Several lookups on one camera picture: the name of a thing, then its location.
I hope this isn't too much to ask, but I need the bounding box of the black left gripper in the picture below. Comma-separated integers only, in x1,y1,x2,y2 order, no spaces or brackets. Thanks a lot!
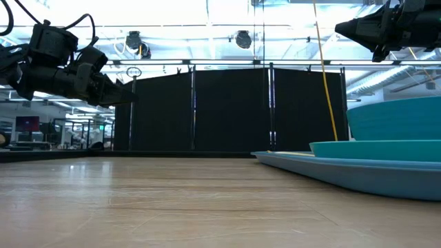
15,48,139,107

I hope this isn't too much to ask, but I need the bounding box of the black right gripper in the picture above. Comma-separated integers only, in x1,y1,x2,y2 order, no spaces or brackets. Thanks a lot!
334,0,441,62

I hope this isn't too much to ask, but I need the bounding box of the blue plastic bowl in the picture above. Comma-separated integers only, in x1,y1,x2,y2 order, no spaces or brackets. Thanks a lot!
346,95,441,141

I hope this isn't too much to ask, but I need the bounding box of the teal plastic plate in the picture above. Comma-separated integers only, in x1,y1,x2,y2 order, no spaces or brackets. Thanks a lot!
309,139,441,163

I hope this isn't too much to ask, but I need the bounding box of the blue plastic tray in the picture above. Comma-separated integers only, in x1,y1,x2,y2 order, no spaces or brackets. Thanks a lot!
250,150,441,202

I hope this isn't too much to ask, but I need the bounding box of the black ceiling spotlight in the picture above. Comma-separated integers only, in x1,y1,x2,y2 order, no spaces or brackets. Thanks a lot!
235,30,253,50
125,30,143,50

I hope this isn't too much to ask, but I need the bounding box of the monitor with reddish screen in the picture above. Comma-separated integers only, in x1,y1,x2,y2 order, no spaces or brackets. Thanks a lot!
14,116,41,133

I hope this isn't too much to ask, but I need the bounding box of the black partition screen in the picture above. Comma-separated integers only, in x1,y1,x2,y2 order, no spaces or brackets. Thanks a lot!
113,63,349,153

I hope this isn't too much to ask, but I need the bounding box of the black pole with ring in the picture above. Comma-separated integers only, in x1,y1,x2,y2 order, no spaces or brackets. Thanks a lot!
125,66,143,152

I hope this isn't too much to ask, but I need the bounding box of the corrugated silver air duct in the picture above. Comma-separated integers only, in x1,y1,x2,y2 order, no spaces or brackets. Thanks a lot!
346,65,427,98

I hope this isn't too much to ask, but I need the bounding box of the black aluminium table frame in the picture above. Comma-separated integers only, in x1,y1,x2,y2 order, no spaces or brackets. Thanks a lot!
0,148,258,163

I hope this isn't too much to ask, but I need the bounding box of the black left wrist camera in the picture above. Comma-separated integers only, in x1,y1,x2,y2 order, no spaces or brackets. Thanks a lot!
28,19,79,67

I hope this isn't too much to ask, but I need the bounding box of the horizontal ceiling light rail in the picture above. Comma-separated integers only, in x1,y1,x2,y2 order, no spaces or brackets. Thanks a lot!
103,58,441,67

